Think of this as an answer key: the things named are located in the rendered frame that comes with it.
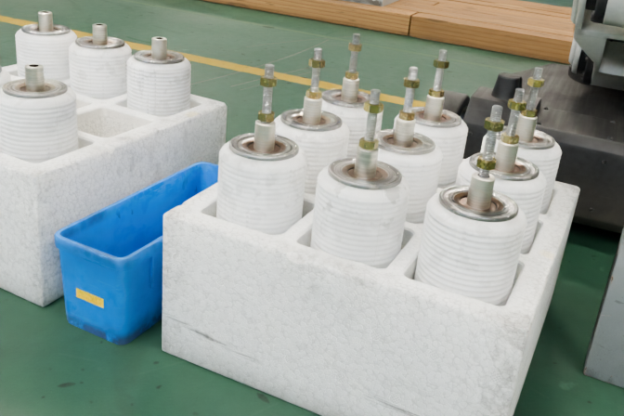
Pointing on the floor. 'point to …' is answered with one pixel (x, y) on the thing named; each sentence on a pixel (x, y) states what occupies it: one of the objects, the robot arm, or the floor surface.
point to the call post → (609, 328)
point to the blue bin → (123, 257)
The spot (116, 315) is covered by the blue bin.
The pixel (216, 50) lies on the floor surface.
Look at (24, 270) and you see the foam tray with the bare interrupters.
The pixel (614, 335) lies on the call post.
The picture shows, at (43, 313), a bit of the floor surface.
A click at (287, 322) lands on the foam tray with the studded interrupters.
